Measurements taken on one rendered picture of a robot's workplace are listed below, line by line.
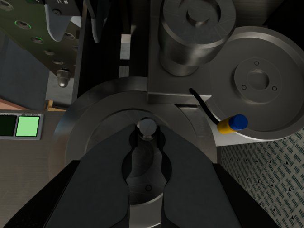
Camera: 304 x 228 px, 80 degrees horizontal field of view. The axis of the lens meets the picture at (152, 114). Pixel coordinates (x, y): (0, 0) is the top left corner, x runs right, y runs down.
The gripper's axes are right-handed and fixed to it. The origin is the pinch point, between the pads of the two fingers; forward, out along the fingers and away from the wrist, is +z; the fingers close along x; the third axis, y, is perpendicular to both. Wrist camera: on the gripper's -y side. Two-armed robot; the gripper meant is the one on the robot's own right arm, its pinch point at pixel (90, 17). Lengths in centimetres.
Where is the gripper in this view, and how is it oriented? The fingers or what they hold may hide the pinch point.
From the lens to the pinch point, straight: 25.9
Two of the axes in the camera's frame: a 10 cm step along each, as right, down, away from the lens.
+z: -0.4, 2.1, 9.8
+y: -0.2, 9.8, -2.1
